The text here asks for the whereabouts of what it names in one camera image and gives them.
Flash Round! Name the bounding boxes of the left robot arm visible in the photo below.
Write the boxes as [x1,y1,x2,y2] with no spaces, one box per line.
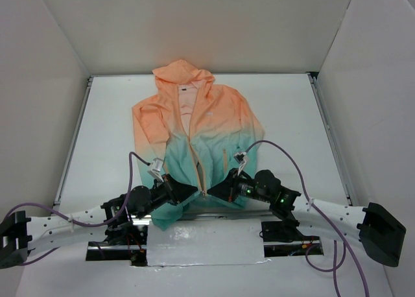
[1,174,198,269]

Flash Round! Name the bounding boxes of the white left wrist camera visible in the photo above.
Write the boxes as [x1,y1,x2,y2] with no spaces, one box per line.
[148,158,164,182]

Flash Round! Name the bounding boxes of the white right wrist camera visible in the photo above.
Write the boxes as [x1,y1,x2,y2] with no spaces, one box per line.
[233,151,248,176]

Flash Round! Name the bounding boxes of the aluminium table frame rail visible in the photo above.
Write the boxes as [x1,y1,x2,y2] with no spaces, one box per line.
[306,71,353,205]

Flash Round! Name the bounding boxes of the purple cable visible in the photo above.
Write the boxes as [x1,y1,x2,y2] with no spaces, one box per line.
[6,151,153,265]
[244,140,370,297]

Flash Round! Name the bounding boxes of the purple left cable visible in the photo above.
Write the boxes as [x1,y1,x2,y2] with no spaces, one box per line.
[6,151,153,265]

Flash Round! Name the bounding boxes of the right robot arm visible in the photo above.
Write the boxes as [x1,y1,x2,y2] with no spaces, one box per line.
[208,169,406,267]

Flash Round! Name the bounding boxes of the orange and teal hooded jacket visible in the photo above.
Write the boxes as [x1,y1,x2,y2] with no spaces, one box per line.
[132,60,265,230]

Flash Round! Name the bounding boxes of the white taped front panel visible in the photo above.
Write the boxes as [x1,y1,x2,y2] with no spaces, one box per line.
[147,219,267,267]

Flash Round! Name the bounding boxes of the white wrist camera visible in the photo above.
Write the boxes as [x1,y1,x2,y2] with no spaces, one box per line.
[148,158,164,182]
[233,151,248,176]

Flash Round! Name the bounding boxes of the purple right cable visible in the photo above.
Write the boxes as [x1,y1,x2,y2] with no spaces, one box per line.
[244,140,370,297]

